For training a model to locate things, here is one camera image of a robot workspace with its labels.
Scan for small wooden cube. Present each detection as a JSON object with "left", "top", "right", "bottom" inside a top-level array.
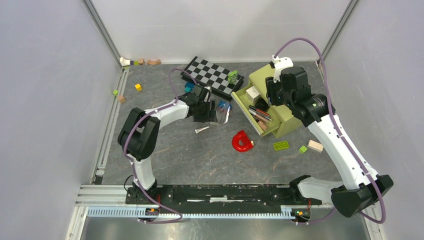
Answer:
[{"left": 117, "top": 95, "right": 126, "bottom": 104}]

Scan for white cube box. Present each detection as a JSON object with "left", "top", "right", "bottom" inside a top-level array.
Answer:
[{"left": 245, "top": 86, "right": 261, "bottom": 104}]

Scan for foundation bottle with grey cap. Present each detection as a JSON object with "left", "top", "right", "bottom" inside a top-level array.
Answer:
[{"left": 257, "top": 120, "right": 268, "bottom": 131}]

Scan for blue red toy brick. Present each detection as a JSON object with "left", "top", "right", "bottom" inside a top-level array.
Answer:
[{"left": 217, "top": 100, "right": 232, "bottom": 111}]

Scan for small green block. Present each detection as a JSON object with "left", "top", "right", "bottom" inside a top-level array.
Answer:
[{"left": 298, "top": 145, "right": 308, "bottom": 154}]

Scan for black square compact case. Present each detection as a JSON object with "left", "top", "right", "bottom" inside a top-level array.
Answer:
[{"left": 254, "top": 98, "right": 270, "bottom": 112}]

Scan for red toy magnet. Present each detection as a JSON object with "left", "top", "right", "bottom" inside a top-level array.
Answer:
[{"left": 231, "top": 130, "right": 254, "bottom": 153}]

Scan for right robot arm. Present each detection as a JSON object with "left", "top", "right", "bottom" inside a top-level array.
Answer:
[{"left": 264, "top": 67, "right": 394, "bottom": 224}]

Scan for wooden blocks in corner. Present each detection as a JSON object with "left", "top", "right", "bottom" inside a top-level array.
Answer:
[{"left": 119, "top": 57, "right": 162, "bottom": 68}]

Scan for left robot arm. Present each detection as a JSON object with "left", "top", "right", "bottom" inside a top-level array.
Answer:
[{"left": 117, "top": 85, "right": 216, "bottom": 204}]

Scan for green toy figure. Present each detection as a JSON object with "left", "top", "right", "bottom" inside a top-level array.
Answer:
[{"left": 227, "top": 70, "right": 238, "bottom": 85}]

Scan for clear plastic wrapper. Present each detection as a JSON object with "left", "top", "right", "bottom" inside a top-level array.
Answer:
[{"left": 211, "top": 101, "right": 233, "bottom": 126}]

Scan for black white chessboard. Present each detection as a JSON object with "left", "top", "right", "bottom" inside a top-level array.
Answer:
[{"left": 180, "top": 56, "right": 245, "bottom": 101}]

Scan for small silver white tube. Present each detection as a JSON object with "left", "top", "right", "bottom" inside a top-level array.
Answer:
[{"left": 194, "top": 126, "right": 210, "bottom": 134}]

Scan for cream toy brick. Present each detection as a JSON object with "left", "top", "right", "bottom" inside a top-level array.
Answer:
[{"left": 307, "top": 139, "right": 324, "bottom": 153}]

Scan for small yellow cube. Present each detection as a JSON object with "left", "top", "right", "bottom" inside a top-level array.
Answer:
[{"left": 134, "top": 84, "right": 143, "bottom": 91}]

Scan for brown lip gloss tube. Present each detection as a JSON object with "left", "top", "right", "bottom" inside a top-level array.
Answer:
[{"left": 248, "top": 109, "right": 272, "bottom": 123}]

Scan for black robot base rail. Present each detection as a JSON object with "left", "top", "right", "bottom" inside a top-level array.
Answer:
[{"left": 125, "top": 184, "right": 322, "bottom": 214}]

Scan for lime green toy brick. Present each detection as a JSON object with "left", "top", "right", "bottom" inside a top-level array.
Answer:
[{"left": 273, "top": 140, "right": 290, "bottom": 152}]

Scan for green drawer cabinet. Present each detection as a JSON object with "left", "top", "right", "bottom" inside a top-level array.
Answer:
[{"left": 231, "top": 64, "right": 303, "bottom": 139}]

